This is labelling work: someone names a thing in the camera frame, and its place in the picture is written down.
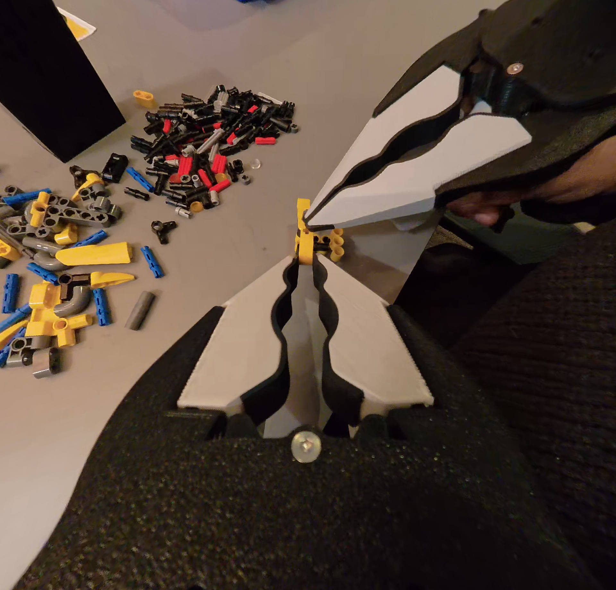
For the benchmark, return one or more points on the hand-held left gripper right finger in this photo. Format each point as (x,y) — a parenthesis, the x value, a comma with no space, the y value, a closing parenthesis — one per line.
(380,354)

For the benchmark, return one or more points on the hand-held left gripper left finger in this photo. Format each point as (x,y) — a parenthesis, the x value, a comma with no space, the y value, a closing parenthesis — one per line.
(231,359)

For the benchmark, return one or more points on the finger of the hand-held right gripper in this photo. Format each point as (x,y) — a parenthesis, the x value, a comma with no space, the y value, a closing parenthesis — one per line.
(399,114)
(433,171)

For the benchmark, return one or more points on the person's right forearm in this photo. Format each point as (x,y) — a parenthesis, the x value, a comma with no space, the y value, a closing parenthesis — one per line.
(577,213)

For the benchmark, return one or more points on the person's right hand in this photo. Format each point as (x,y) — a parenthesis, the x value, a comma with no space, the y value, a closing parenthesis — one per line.
(577,181)

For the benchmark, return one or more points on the dark grey tube connector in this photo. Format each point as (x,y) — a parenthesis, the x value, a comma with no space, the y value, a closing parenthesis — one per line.
(140,309)

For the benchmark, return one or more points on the blue connector pin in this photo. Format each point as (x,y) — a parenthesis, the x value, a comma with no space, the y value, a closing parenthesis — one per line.
(152,261)
(140,179)

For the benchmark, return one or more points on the black T-shaped connector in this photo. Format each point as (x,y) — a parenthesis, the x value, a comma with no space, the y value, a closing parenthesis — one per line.
(163,229)

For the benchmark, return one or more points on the pile of yellow grey building pieces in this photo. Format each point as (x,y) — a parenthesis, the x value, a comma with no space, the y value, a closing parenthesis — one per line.
(91,255)

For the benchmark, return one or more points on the pile of black red pins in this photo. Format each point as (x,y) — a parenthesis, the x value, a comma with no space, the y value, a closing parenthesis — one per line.
(211,133)

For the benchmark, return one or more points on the black connector pin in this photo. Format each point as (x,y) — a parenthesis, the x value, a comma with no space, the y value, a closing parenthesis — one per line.
(137,193)

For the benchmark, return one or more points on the black block connector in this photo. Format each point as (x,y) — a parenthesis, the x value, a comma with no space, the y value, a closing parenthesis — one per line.
(114,162)

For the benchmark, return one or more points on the yellow two-hole beam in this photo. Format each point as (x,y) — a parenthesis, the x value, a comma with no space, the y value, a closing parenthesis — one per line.
(144,98)

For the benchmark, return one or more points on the large yellow printed sheet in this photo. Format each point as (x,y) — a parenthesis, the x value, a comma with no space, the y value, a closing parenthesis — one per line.
(79,25)

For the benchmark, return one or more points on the black perforated box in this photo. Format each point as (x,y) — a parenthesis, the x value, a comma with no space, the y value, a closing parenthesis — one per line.
(48,61)

